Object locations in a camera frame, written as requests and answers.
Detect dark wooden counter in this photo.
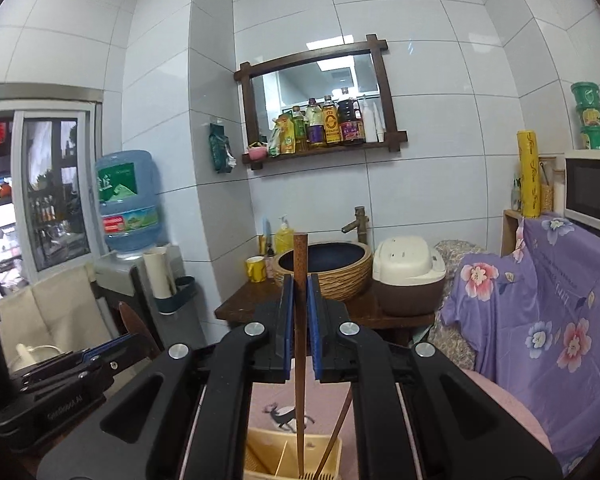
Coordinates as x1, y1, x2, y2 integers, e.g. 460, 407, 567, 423
214, 279, 437, 347

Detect yellow mug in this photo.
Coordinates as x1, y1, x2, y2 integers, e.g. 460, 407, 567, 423
244, 255, 266, 282

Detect green hanging packet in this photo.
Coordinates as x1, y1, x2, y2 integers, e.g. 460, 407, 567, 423
208, 121, 237, 175

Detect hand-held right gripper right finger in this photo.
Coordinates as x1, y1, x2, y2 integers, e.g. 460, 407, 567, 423
307, 274, 563, 480

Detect beige plastic utensil holder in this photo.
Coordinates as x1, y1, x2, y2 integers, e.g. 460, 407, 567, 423
243, 426, 342, 480

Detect grey patterned cloth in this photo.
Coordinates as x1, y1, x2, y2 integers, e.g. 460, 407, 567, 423
426, 239, 487, 372

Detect teal plastic wall holder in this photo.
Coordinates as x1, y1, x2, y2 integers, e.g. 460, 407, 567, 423
155, 276, 199, 316

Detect grey water dispenser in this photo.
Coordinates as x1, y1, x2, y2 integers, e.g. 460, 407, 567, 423
93, 244, 207, 358

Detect yellow soap pump bottle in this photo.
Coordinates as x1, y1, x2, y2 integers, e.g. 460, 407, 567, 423
274, 215, 295, 256

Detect dark wooden spoon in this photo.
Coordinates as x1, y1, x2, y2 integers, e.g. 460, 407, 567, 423
118, 302, 164, 361

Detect white plastic bottle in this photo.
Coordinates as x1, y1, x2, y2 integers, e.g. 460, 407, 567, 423
362, 95, 386, 144

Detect white microwave oven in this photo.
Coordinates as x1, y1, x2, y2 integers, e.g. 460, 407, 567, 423
563, 148, 600, 239

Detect beige cushion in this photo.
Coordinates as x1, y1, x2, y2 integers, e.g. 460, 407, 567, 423
0, 264, 122, 377

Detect blue water jug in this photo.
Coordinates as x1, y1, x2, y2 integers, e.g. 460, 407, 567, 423
95, 150, 162, 259

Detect yellow green refill pouch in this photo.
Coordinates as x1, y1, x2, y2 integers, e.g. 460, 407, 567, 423
278, 113, 297, 155

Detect yellow label sauce bottle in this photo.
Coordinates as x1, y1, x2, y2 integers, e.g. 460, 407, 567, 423
322, 95, 342, 146

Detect stack of paper cups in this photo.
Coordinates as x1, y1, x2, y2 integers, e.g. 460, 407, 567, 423
143, 246, 179, 299

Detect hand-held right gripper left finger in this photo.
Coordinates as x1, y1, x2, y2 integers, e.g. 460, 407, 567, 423
37, 274, 296, 480

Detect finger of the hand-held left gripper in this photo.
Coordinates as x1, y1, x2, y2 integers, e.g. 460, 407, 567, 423
9, 350, 117, 393
77, 332, 156, 363

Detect brown wooden chopstick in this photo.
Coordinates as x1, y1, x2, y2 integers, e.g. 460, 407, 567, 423
293, 233, 308, 478
314, 385, 354, 478

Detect white brown rice cooker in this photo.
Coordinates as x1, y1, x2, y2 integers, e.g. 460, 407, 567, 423
371, 236, 447, 317

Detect bamboo style faucet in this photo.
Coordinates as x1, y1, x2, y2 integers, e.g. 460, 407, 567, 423
341, 205, 370, 245

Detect wooden framed mirror shelf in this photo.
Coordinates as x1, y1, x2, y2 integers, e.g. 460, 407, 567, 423
233, 34, 409, 171

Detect purple label oil bottle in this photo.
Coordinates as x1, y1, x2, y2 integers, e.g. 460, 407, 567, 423
306, 98, 327, 149

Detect glass window frame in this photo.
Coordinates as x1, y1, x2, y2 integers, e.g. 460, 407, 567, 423
0, 84, 104, 287

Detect yellow wrap roll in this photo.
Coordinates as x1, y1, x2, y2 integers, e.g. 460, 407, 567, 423
517, 130, 542, 219

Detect glass storage jar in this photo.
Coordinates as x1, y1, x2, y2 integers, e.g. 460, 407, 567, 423
539, 157, 566, 214

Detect purple floral cloth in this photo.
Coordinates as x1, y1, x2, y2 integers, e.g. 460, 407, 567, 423
439, 214, 600, 472

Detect woven rim sink basin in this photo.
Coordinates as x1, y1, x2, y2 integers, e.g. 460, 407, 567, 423
272, 241, 374, 302

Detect green glass bottle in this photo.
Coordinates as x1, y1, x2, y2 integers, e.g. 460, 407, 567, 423
292, 105, 309, 154

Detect dark soy sauce bottle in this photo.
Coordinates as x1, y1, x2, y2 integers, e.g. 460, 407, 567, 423
337, 87, 365, 145

